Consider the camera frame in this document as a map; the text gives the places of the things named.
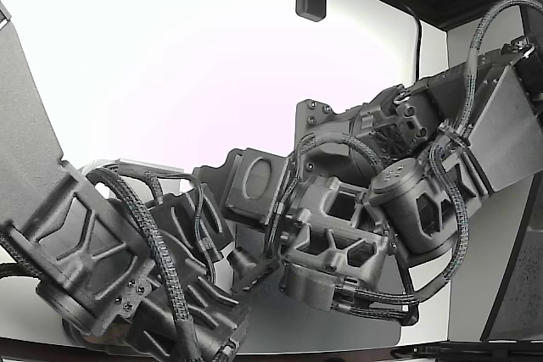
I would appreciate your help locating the black ribbed gripper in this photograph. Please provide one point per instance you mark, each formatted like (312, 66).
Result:
(178, 226)

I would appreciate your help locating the black bracket with cylinder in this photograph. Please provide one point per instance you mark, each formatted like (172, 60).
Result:
(252, 277)

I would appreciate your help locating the black 3D printed robot arm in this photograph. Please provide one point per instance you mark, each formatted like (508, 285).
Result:
(51, 230)
(335, 213)

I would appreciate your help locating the black gripper with oval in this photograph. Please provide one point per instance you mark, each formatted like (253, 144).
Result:
(256, 186)

